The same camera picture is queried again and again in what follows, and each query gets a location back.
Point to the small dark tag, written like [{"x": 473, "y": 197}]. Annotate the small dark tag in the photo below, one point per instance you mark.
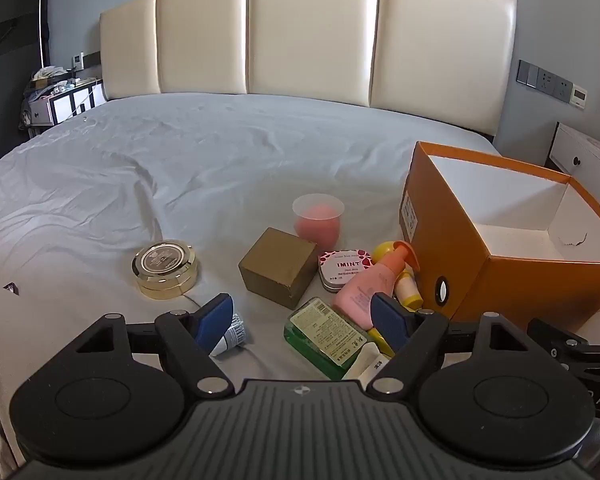
[{"x": 11, "y": 288}]

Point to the cream sofa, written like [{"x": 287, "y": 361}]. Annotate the cream sofa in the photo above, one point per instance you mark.
[{"x": 305, "y": 35}]

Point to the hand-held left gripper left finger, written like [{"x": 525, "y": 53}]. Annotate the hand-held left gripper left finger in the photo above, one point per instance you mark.
[{"x": 215, "y": 317}]

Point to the green liquid bottle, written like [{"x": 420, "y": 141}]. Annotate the green liquid bottle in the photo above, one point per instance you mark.
[{"x": 320, "y": 335}]

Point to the round gold tin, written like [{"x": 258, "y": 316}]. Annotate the round gold tin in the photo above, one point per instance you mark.
[{"x": 165, "y": 265}]

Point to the small white silver-capped tube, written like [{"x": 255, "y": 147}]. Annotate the small white silver-capped tube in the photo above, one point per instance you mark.
[{"x": 232, "y": 337}]

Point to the orange cardboard box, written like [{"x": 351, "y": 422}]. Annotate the orange cardboard box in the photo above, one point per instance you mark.
[{"x": 520, "y": 285}]

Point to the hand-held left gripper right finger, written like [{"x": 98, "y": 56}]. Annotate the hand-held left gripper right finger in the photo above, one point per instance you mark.
[{"x": 387, "y": 317}]

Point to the pink sponge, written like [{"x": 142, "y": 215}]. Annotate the pink sponge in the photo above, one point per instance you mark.
[{"x": 317, "y": 227}]

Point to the white red-patterned mint tin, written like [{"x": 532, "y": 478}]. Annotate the white red-patterned mint tin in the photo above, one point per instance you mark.
[{"x": 345, "y": 267}]

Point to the black and white nightstand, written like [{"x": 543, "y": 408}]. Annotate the black and white nightstand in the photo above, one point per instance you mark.
[{"x": 65, "y": 107}]

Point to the white wall thermostat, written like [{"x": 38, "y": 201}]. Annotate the white wall thermostat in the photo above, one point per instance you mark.
[{"x": 578, "y": 97}]

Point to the pile of small clutter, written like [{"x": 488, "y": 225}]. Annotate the pile of small clutter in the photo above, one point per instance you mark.
[{"x": 50, "y": 79}]

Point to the white printed tube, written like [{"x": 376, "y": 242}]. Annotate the white printed tube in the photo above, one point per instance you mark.
[{"x": 367, "y": 366}]

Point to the white nightstand with black knob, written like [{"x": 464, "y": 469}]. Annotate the white nightstand with black knob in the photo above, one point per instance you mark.
[{"x": 580, "y": 160}]

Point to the yellow bottle with clear cap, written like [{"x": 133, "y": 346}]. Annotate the yellow bottle with clear cap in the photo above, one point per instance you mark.
[{"x": 409, "y": 287}]

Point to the gold cube box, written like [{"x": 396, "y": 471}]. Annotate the gold cube box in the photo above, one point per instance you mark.
[{"x": 280, "y": 270}]

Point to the grey wall switch panel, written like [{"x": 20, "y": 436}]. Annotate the grey wall switch panel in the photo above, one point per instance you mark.
[{"x": 545, "y": 80}]

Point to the pink bottle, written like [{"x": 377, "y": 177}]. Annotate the pink bottle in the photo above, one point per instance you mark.
[{"x": 367, "y": 285}]

